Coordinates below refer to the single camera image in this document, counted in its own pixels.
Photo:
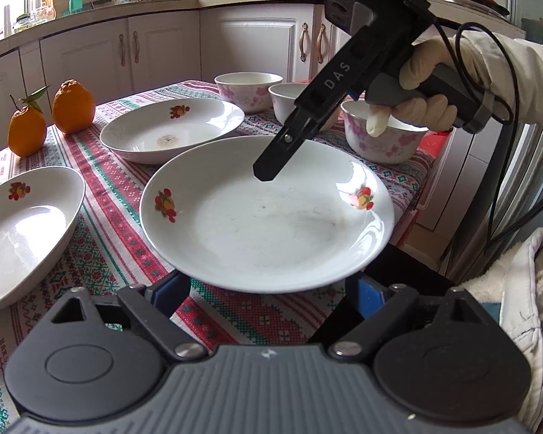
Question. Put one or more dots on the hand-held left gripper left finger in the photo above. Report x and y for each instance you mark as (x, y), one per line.
(163, 290)

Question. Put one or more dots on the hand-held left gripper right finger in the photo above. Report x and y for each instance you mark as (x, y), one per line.
(366, 294)

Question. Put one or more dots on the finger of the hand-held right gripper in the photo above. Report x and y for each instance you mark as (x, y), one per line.
(276, 153)

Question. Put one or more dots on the white pink floral bowl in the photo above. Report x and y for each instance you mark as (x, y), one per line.
(284, 100)
(389, 145)
(246, 96)

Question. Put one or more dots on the white plate fruit print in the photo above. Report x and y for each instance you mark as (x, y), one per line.
(22, 235)
(262, 226)
(163, 122)

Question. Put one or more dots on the person's right forearm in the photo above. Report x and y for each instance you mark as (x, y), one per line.
(525, 77)

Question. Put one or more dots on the person's right hand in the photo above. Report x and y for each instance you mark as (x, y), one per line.
(439, 52)

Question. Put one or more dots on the red green patterned tablecloth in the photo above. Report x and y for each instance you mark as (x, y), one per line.
(117, 235)

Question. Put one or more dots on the red pan lid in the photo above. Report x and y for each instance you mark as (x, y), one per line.
(477, 2)

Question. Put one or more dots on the person's white fleece jacket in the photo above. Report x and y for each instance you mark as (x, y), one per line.
(525, 316)

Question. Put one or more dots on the bumpy orange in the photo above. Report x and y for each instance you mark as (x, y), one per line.
(73, 108)

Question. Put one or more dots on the orange with green leaves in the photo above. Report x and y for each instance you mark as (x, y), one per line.
(25, 132)

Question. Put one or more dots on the clear drinking glasses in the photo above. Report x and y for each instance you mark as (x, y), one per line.
(43, 12)

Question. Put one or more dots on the glass jar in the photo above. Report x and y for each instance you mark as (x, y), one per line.
(21, 22)

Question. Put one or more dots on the white cylinder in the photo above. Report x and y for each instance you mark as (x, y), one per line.
(7, 20)

